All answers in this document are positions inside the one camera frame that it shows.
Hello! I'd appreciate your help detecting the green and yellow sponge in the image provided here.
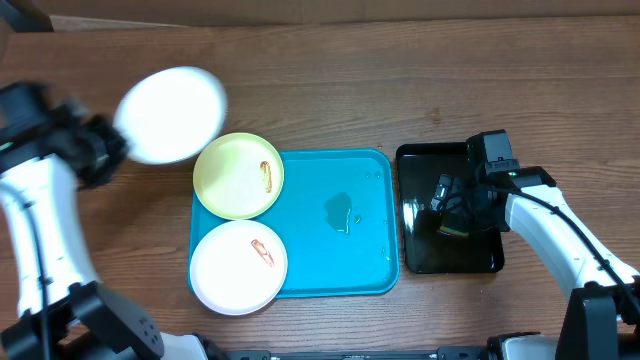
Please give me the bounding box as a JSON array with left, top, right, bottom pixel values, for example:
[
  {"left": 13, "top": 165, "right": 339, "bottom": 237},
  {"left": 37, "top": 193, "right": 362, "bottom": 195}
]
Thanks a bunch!
[{"left": 437, "top": 212, "right": 471, "bottom": 238}]

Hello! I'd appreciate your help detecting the white plate with small stains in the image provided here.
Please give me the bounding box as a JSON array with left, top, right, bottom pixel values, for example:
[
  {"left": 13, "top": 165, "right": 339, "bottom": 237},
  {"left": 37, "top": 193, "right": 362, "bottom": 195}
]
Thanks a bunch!
[{"left": 113, "top": 66, "right": 228, "bottom": 165}]

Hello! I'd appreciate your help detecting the white plate with red stain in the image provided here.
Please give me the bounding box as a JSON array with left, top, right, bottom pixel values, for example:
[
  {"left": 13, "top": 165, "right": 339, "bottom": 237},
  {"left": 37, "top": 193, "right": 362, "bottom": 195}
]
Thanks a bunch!
[{"left": 189, "top": 220, "right": 288, "bottom": 316}]

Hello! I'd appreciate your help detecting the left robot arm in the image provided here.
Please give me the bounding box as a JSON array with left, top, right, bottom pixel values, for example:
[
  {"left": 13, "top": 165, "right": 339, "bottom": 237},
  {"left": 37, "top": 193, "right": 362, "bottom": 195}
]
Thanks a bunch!
[{"left": 1, "top": 116, "right": 165, "bottom": 359}]

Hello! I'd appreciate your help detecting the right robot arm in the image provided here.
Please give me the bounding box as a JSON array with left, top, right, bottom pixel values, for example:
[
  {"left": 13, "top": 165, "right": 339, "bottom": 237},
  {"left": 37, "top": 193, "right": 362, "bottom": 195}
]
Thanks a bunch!
[{"left": 431, "top": 164, "right": 639, "bottom": 359}]

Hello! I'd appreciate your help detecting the black water tray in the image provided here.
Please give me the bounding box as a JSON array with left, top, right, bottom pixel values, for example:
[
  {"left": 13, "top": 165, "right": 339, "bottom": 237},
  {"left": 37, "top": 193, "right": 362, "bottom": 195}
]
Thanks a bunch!
[{"left": 396, "top": 142, "right": 505, "bottom": 274}]

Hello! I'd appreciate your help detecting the blue plastic tray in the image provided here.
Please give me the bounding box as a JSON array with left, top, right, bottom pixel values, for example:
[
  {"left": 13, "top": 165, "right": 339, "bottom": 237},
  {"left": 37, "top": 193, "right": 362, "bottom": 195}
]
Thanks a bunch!
[{"left": 187, "top": 148, "right": 401, "bottom": 300}]

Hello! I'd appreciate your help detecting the yellow-green plate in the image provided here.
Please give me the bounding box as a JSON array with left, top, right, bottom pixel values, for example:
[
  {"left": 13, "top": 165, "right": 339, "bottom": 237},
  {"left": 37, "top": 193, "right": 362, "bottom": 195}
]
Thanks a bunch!
[{"left": 193, "top": 132, "right": 285, "bottom": 220}]

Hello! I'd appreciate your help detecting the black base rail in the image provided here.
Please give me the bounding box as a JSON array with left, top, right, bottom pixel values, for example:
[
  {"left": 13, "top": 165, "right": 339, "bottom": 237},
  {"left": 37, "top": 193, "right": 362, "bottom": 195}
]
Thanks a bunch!
[{"left": 195, "top": 334, "right": 499, "bottom": 360}]

